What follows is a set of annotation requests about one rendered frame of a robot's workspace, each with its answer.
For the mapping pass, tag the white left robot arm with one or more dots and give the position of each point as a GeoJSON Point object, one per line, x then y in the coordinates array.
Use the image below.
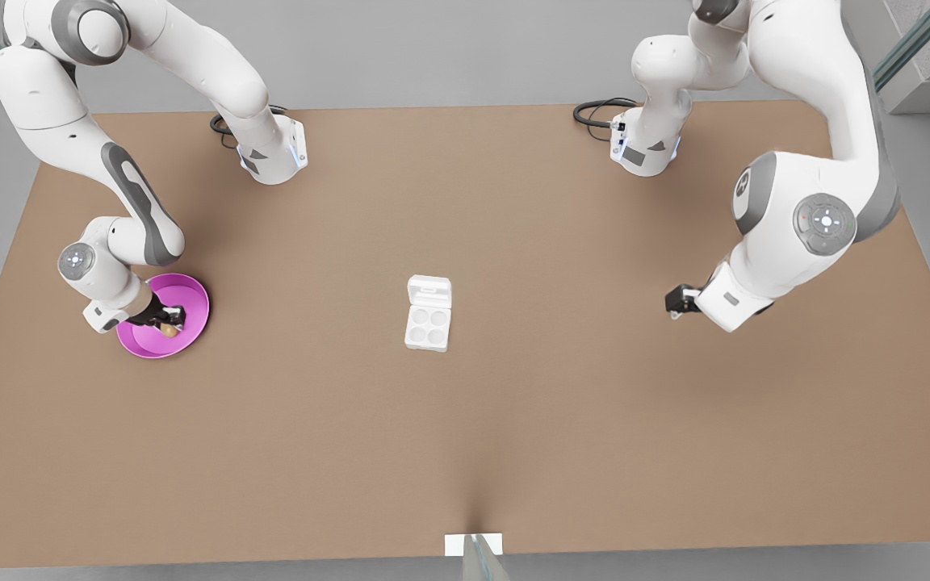
{"type": "Point", "coordinates": [804, 218]}

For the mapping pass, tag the white egg box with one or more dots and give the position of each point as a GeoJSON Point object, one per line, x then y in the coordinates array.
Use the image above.
{"type": "Point", "coordinates": [428, 327]}

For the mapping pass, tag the white egg box lid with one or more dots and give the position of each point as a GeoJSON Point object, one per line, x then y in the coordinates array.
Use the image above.
{"type": "Point", "coordinates": [429, 291]}

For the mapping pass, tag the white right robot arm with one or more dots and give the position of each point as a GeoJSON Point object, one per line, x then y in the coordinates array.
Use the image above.
{"type": "Point", "coordinates": [45, 105]}

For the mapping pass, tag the magenta plastic bowl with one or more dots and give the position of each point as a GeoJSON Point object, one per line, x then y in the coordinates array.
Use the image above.
{"type": "Point", "coordinates": [182, 307]}

